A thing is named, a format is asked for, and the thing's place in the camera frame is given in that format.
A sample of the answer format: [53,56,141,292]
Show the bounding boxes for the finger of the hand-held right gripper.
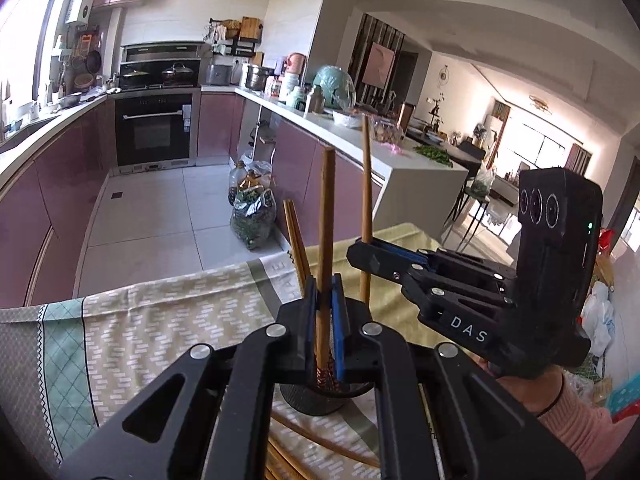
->
[346,241,516,313]
[370,238,518,281]

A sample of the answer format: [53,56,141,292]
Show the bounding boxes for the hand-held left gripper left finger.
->
[57,275,321,480]

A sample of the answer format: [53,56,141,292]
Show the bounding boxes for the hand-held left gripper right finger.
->
[332,274,586,480]

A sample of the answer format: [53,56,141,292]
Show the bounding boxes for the black mesh chopstick holder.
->
[279,296,376,416]

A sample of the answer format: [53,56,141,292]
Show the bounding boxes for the person's right forearm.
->
[537,370,640,480]

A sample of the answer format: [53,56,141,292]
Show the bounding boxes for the person's right hand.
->
[472,355,563,415]

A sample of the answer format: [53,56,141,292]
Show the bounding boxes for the dining chair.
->
[444,180,492,233]

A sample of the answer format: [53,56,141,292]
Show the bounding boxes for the small bag of greens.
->
[470,165,496,196]

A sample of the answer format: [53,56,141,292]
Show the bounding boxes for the white plastic bags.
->
[580,280,616,356]

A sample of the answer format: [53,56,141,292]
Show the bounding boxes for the green leafy vegetables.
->
[414,144,453,167]

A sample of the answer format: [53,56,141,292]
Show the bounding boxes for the plastic bag of greens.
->
[230,187,277,251]

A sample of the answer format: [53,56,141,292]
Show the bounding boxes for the clear plastic food box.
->
[370,116,405,143]

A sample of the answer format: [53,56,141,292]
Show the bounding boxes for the pink base cabinets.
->
[197,91,386,241]
[0,97,116,308]

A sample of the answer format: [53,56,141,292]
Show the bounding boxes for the white bowl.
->
[332,109,366,128]

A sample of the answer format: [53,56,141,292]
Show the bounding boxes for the plastic oil bottle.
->
[229,160,251,206]

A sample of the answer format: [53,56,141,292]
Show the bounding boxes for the patterned tablecloth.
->
[0,222,506,480]

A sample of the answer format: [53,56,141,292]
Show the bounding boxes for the steel stockpot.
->
[240,62,275,92]

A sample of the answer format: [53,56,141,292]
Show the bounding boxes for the steel rice cooker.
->
[205,62,233,86]

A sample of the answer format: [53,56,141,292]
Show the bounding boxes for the black built-in oven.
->
[114,92,196,168]

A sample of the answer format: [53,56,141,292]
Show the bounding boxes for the pot with glass lid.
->
[161,61,194,86]

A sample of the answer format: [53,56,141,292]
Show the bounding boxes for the steel range hood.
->
[120,42,202,66]

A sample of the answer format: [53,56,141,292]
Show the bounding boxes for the kitchen window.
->
[0,0,76,103]

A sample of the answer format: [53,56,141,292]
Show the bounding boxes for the pink wall painting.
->
[362,42,396,88]

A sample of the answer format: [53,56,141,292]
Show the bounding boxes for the black wall rack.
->
[209,16,265,58]

